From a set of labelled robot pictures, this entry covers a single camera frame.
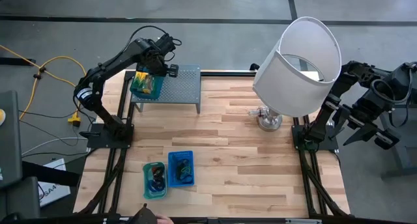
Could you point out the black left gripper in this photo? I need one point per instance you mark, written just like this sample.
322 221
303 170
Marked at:
156 62

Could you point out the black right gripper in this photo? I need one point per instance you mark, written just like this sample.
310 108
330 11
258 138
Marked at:
371 113

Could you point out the green yellow staple box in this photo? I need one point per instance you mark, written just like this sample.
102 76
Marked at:
150 84
140 80
145 85

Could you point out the dark teal plastic tub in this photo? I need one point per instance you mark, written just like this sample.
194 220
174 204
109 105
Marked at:
158 87

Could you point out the wide black rubber band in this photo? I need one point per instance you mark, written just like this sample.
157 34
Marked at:
177 167

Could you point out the green rubber band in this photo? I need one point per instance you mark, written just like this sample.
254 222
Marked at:
184 168

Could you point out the blue slotted plastic basket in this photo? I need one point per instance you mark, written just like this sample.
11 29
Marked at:
172 181

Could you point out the light teal plastic bin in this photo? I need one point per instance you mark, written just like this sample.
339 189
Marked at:
146 193

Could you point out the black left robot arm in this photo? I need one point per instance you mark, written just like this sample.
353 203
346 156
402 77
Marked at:
110 64

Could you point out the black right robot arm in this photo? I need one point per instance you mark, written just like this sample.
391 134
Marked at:
345 84

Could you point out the grey perforated metal riser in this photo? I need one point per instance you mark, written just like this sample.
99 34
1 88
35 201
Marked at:
182 87

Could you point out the silver lamp white shade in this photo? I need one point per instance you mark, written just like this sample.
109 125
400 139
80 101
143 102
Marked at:
299 87

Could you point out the black table clamp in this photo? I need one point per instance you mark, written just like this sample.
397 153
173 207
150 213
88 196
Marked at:
254 67

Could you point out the person's hand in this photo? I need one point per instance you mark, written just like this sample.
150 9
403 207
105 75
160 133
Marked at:
164 220

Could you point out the dark grey monitor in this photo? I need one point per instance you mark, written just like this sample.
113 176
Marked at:
9 136

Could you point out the white cardboard box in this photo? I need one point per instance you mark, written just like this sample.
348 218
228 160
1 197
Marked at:
55 194

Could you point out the black aluminium rig frame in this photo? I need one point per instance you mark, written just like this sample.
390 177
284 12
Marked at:
228 74

